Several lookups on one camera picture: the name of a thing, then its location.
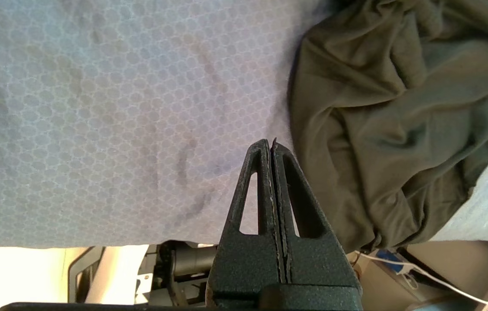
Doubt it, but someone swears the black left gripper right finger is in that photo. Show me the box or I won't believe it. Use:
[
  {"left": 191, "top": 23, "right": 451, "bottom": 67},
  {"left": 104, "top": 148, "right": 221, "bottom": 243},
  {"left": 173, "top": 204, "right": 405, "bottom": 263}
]
[{"left": 271, "top": 140, "right": 363, "bottom": 289}]

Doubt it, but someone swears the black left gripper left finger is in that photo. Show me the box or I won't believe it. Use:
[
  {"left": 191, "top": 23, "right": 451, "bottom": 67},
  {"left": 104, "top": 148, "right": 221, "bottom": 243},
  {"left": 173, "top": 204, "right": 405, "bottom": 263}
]
[{"left": 208, "top": 139, "right": 286, "bottom": 309}]

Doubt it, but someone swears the black t-shirt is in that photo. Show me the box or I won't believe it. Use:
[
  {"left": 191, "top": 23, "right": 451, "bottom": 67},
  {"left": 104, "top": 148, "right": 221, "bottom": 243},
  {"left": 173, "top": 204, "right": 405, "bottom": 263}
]
[{"left": 289, "top": 0, "right": 488, "bottom": 253}]

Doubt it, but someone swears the robot base with red button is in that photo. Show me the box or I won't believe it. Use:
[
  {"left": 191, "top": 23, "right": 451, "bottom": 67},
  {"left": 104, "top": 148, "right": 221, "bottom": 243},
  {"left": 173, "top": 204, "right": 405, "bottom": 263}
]
[{"left": 134, "top": 241, "right": 219, "bottom": 307}]

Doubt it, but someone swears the brown wooden cabinet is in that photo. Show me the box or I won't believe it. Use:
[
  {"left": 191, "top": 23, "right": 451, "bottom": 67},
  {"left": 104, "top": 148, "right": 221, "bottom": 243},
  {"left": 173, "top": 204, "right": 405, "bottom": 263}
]
[{"left": 350, "top": 240, "right": 488, "bottom": 311}]

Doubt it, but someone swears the blue bed sheet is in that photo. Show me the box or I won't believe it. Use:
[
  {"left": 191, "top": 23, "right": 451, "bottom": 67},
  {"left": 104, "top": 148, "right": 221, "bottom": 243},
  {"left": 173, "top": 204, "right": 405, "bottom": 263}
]
[{"left": 0, "top": 0, "right": 488, "bottom": 249}]

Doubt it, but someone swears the thin white cable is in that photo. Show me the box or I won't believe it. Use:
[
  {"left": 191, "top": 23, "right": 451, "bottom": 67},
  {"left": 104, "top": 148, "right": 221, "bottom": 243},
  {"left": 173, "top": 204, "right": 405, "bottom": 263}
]
[{"left": 354, "top": 251, "right": 488, "bottom": 308}]

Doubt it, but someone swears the grey metal frame bracket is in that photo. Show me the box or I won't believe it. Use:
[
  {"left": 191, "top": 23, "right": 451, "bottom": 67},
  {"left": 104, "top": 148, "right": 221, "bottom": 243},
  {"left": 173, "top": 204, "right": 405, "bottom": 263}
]
[{"left": 68, "top": 246, "right": 106, "bottom": 304}]

